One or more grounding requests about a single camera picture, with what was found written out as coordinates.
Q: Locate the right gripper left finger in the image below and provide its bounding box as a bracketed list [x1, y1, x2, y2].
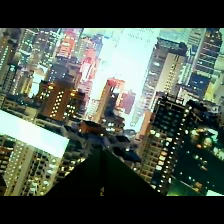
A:
[45, 148, 105, 197]

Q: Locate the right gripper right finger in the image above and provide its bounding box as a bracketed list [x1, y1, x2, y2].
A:
[102, 148, 164, 197]

